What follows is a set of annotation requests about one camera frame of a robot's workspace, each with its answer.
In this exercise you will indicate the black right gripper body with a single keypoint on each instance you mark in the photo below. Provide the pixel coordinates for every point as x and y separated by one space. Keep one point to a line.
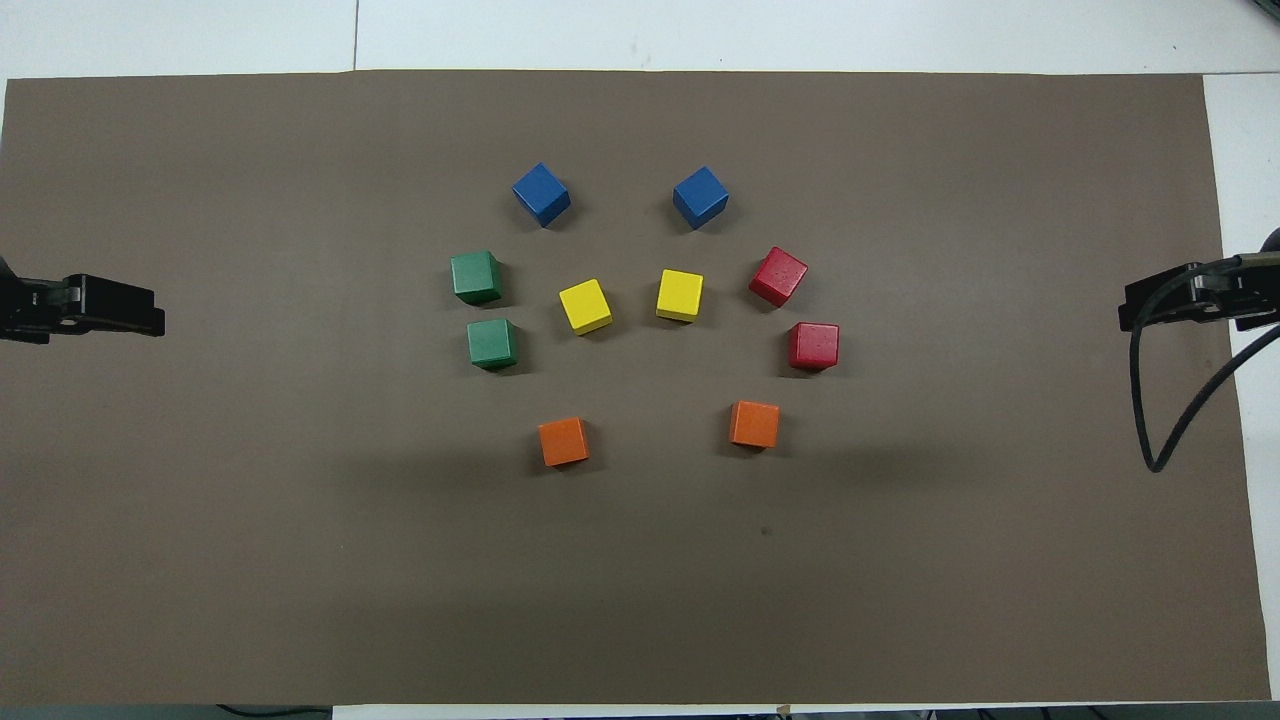
1250 300

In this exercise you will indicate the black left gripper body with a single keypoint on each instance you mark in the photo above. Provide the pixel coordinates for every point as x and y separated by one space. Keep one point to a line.
25 310

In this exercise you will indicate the red wooden block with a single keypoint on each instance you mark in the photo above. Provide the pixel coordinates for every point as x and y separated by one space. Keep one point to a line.
778 276
813 346

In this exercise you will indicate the green wooden block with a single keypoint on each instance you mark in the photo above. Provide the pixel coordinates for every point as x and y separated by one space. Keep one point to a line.
492 343
475 276

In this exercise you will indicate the brown table mat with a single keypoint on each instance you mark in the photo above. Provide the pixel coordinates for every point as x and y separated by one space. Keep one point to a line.
300 560

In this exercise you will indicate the orange wooden block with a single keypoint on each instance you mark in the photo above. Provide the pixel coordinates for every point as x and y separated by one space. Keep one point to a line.
754 424
563 441

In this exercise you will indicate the blue wooden block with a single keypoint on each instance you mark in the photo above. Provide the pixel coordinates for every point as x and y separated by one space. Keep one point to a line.
541 193
700 196

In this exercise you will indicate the yellow wooden block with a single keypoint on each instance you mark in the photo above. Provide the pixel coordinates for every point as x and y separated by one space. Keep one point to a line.
585 305
680 294

